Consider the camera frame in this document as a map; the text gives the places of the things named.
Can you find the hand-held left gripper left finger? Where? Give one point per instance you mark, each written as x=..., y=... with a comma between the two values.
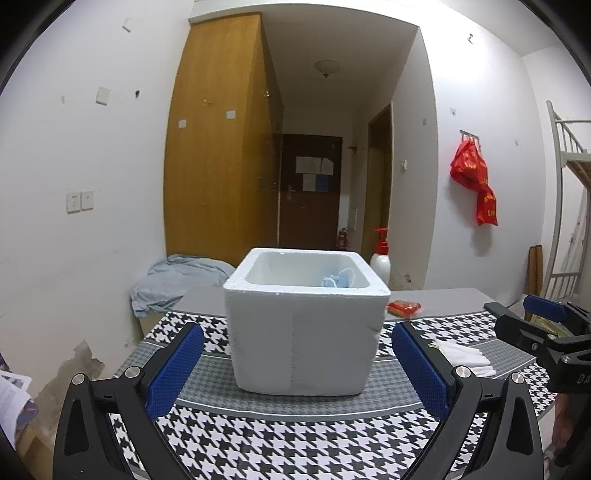
x=178, y=369

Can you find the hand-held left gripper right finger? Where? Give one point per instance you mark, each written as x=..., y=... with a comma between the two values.
x=420, y=369

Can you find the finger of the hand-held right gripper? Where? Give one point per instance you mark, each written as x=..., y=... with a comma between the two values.
x=547, y=309
x=521, y=330

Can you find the blue face mask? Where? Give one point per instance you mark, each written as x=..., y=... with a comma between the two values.
x=339, y=278

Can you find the white foam box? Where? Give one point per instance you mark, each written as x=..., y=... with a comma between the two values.
x=300, y=341

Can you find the wooden boards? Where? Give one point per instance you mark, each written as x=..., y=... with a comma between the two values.
x=535, y=272

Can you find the white folded tissue pile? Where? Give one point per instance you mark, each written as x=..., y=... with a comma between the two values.
x=461, y=357

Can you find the red packet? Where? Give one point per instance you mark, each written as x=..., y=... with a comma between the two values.
x=405, y=308

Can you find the light blue crumpled cloth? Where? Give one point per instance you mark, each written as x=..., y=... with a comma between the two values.
x=175, y=281

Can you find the metal bunk bed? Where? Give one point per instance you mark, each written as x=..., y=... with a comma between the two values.
x=565, y=207

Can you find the white pump bottle red cap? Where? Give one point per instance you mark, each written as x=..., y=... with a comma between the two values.
x=381, y=265

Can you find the small red plastic bag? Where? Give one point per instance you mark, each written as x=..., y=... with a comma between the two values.
x=487, y=207

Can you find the houndstooth mat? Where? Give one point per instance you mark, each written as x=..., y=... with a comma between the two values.
x=300, y=438

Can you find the red fire extinguisher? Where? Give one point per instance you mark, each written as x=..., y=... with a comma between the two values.
x=342, y=237

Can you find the large red plastic bag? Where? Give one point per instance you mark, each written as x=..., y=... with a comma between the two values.
x=470, y=166

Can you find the printed paper sheets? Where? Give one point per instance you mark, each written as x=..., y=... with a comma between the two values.
x=11, y=401

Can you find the dark brown door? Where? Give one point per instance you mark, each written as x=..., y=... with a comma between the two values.
x=309, y=207

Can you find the blue paper notice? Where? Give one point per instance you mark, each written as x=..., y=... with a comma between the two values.
x=322, y=182

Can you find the wooden wardrobe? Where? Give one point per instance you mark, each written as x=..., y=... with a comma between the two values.
x=217, y=161

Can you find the white paper notice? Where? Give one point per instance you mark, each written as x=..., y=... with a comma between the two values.
x=308, y=164

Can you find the ceiling lamp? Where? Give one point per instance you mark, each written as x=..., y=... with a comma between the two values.
x=327, y=68

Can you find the wooden side door frame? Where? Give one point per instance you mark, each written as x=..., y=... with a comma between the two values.
x=379, y=184

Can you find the metal wall hook rack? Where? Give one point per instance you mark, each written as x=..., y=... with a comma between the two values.
x=469, y=135

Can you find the white wall socket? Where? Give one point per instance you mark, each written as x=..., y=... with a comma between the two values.
x=87, y=201
x=73, y=202

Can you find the white wall switch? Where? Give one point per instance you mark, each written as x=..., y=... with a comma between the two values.
x=102, y=95

